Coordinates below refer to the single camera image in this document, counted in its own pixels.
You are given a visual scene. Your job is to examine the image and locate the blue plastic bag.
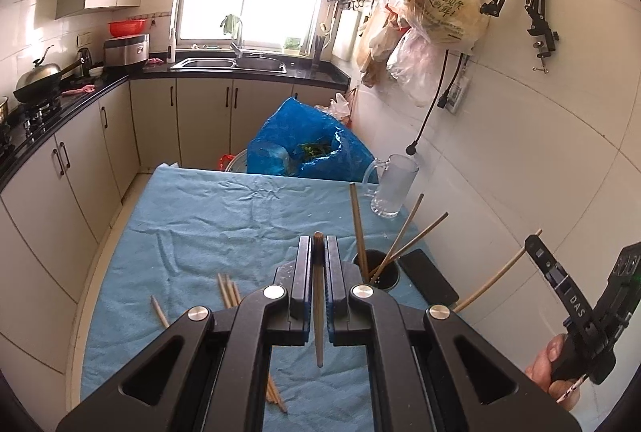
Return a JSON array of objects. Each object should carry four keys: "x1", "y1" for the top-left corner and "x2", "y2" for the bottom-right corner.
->
[{"x1": 246, "y1": 98, "x2": 377, "y2": 185}]

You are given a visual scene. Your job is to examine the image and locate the crumpled white plastic bag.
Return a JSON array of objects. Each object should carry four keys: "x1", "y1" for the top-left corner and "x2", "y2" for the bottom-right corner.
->
[{"x1": 328, "y1": 92, "x2": 354, "y2": 121}]

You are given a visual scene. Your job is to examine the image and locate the white hanging plastic bag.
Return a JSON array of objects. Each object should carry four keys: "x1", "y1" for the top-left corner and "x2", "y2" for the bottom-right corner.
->
[{"x1": 387, "y1": 29, "x2": 444, "y2": 107}]

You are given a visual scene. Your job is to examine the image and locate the steel faucet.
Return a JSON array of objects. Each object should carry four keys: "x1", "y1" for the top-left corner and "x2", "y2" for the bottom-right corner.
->
[{"x1": 230, "y1": 19, "x2": 246, "y2": 57}]

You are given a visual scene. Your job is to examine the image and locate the black gas stove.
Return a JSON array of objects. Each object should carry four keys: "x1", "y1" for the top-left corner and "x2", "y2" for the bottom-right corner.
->
[{"x1": 20, "y1": 96, "x2": 64, "y2": 135}]

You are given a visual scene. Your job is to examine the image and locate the bundle of bamboo chopsticks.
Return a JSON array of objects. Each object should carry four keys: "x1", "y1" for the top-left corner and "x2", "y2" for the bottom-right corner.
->
[{"x1": 216, "y1": 273, "x2": 289, "y2": 414}]

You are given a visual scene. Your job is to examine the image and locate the blue tablecloth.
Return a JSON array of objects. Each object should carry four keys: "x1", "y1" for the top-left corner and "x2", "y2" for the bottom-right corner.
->
[{"x1": 80, "y1": 162, "x2": 482, "y2": 432}]

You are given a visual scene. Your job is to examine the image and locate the beige hanging plastic bag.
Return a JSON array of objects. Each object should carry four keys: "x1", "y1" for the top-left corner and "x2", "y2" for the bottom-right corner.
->
[{"x1": 357, "y1": 6, "x2": 401, "y2": 87}]

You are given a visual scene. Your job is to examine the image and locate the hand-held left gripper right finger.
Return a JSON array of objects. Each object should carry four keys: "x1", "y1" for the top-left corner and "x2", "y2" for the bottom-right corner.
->
[{"x1": 325, "y1": 236, "x2": 584, "y2": 432}]

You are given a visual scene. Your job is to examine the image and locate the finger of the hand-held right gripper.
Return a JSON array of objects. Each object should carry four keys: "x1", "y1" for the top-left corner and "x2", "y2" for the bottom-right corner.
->
[{"x1": 525, "y1": 234, "x2": 598, "y2": 329}]

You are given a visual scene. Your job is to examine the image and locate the white cutting board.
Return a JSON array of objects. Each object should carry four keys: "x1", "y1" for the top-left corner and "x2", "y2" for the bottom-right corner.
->
[{"x1": 331, "y1": 9, "x2": 361, "y2": 62}]

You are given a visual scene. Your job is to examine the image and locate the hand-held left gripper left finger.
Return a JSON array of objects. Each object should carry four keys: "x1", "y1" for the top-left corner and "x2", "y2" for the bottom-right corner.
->
[{"x1": 55, "y1": 236, "x2": 315, "y2": 432}]

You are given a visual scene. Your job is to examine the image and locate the black wok with lid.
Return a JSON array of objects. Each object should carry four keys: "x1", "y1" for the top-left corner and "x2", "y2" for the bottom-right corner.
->
[{"x1": 12, "y1": 46, "x2": 83, "y2": 105}]

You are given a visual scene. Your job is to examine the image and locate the silver rice cooker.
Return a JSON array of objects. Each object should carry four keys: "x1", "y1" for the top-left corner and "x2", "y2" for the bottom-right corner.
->
[{"x1": 103, "y1": 34, "x2": 151, "y2": 71}]

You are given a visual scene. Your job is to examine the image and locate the light bamboo chopstick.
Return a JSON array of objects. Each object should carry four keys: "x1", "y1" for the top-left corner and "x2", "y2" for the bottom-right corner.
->
[
  {"x1": 453, "y1": 229, "x2": 543, "y2": 313},
  {"x1": 150, "y1": 296, "x2": 171, "y2": 329},
  {"x1": 368, "y1": 194, "x2": 424, "y2": 283},
  {"x1": 371, "y1": 212, "x2": 450, "y2": 285}
]

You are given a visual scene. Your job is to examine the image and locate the black utensil holder cup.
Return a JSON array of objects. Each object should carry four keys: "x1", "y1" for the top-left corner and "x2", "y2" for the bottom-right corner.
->
[{"x1": 352, "y1": 249, "x2": 401, "y2": 291}]

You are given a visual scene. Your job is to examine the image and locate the steel kettle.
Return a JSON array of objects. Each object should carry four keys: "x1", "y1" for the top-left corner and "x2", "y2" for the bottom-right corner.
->
[{"x1": 76, "y1": 46, "x2": 94, "y2": 77}]

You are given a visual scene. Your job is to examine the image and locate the black kitchen countertop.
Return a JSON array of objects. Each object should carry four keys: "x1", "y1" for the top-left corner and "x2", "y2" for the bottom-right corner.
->
[{"x1": 0, "y1": 62, "x2": 349, "y2": 183}]

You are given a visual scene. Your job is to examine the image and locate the clear glass mug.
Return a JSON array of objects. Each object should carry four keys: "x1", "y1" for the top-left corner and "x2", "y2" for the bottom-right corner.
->
[{"x1": 363, "y1": 154, "x2": 419, "y2": 219}]

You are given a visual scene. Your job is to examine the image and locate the red plastic basin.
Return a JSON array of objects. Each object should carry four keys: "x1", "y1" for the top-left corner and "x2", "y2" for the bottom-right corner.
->
[{"x1": 107, "y1": 18, "x2": 148, "y2": 38}]

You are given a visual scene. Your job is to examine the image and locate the beige kitchen base cabinets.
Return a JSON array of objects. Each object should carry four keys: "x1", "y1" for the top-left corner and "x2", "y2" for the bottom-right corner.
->
[{"x1": 0, "y1": 76, "x2": 351, "y2": 373}]

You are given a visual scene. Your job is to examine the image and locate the steel sink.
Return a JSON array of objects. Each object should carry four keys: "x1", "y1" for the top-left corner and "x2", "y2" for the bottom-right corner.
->
[{"x1": 170, "y1": 56, "x2": 288, "y2": 75}]

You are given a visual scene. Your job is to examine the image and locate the white power strip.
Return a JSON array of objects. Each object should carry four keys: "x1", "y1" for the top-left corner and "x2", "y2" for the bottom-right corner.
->
[{"x1": 441, "y1": 72, "x2": 472, "y2": 113}]

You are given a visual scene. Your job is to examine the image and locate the black power cable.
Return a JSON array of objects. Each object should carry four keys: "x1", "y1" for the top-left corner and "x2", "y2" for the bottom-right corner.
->
[{"x1": 407, "y1": 52, "x2": 474, "y2": 157}]

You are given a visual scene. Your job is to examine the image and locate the black smartphone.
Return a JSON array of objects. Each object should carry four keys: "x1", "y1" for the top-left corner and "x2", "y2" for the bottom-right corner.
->
[{"x1": 398, "y1": 248, "x2": 460, "y2": 307}]

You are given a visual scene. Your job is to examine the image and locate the person's right hand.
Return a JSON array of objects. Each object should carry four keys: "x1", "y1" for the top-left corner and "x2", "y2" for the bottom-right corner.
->
[{"x1": 525, "y1": 333, "x2": 586, "y2": 413}]

